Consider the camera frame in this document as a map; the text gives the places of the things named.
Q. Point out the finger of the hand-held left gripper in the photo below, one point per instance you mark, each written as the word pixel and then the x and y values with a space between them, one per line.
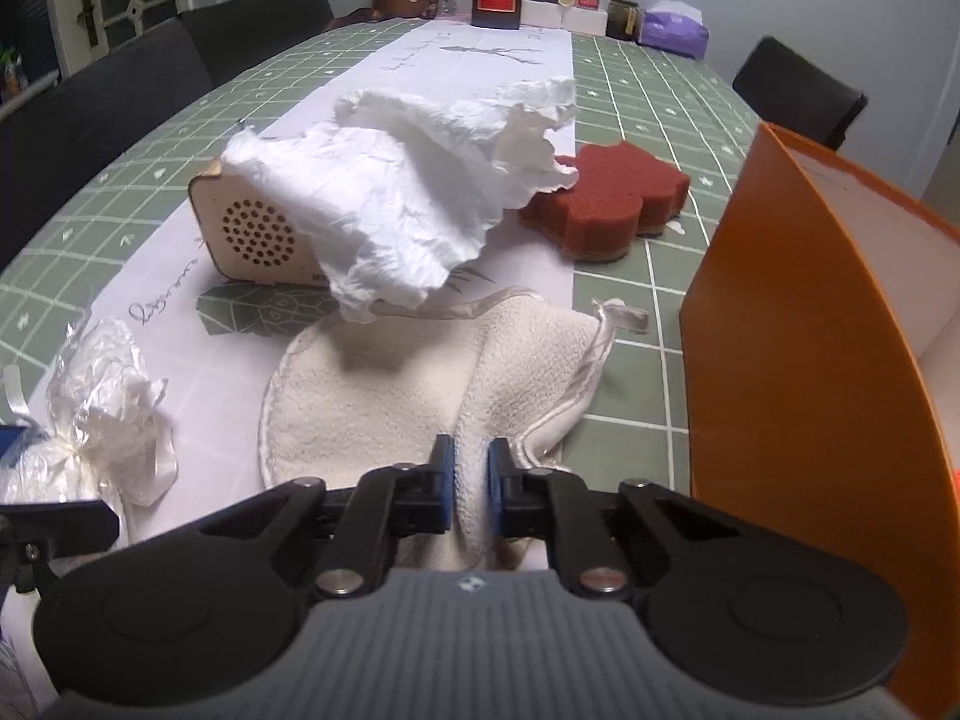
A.
pixel 13 446
pixel 60 519

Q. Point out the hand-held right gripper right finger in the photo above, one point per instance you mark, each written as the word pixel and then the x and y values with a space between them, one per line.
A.
pixel 496 480

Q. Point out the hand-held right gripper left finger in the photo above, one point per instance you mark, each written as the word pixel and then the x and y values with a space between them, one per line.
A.
pixel 446 476

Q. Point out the clear plastic bag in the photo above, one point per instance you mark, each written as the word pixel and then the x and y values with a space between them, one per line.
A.
pixel 105 382

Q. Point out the cream round terry cloth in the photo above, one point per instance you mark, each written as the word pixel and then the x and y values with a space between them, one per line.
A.
pixel 352 405

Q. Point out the orange cardboard box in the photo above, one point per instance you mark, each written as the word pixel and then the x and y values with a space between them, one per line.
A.
pixel 787 390

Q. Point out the white printed table runner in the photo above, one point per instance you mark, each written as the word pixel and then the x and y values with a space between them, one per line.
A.
pixel 217 405

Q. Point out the green checked tablecloth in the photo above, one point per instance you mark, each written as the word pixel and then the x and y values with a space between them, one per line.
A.
pixel 660 315

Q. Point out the white crumpled paper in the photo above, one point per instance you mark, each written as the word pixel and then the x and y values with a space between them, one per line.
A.
pixel 390 195

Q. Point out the red sponge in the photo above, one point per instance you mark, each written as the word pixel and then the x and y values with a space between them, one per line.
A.
pixel 600 195

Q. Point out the wooden speaker box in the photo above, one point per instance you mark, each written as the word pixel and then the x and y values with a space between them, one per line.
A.
pixel 255 232

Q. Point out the black chair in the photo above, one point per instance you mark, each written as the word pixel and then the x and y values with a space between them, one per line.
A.
pixel 82 135
pixel 795 90
pixel 255 22

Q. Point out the white small box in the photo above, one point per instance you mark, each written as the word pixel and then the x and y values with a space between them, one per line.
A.
pixel 585 21
pixel 541 13

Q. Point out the tall dark glass jar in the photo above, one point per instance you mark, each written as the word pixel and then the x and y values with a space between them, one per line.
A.
pixel 622 19

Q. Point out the purple tissue box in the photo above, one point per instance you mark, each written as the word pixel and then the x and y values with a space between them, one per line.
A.
pixel 675 30

